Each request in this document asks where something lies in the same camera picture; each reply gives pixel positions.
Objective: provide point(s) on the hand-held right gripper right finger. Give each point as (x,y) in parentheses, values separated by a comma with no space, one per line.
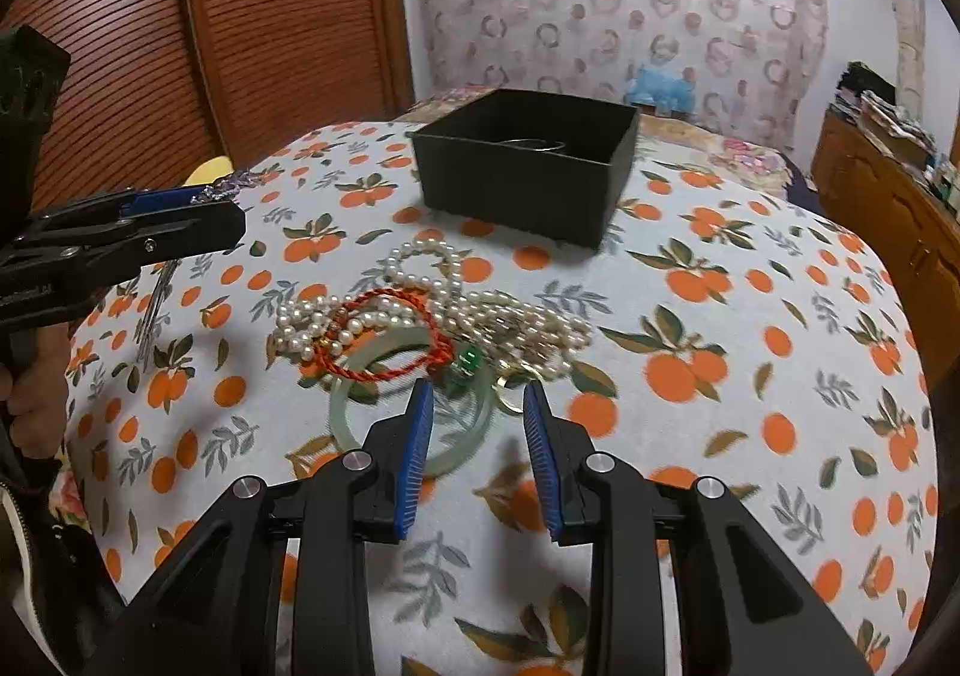
(540,458)

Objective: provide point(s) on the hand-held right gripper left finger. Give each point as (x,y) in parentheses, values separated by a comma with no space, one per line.
(416,451)

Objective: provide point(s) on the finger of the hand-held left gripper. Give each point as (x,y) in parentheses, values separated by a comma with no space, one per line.
(187,229)
(161,199)

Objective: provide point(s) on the pale green jade bangle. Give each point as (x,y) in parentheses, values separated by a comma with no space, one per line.
(457,460)

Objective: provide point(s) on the green gem pendant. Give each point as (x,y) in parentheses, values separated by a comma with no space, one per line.
(469,361)

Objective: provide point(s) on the black cardboard box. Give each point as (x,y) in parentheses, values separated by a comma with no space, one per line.
(517,196)

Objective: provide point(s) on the person's left hand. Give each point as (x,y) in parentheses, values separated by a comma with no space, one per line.
(37,413)

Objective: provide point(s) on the yellow plastic item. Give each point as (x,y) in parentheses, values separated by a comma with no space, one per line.
(214,169)

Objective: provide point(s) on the brown slatted wardrobe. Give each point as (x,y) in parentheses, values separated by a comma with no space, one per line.
(262,45)

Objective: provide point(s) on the orange fruit print cloth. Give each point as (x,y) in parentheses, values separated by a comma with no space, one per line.
(750,383)

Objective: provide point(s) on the thin silver bangle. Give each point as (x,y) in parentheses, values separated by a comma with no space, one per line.
(532,143)

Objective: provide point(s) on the person's dark jacket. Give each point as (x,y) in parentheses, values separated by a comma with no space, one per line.
(37,571)

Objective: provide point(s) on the dark blue bed sheet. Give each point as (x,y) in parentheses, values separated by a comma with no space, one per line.
(799,184)

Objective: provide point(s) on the blue plush toy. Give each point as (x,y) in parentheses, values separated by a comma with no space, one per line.
(660,91)

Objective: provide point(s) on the wooden cabinet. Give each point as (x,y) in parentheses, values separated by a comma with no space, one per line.
(877,211)

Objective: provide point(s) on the pile of clutter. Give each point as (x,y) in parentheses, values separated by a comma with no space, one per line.
(892,121)

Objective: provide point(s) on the patterned lace wall cloth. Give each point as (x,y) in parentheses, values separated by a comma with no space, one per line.
(600,8)

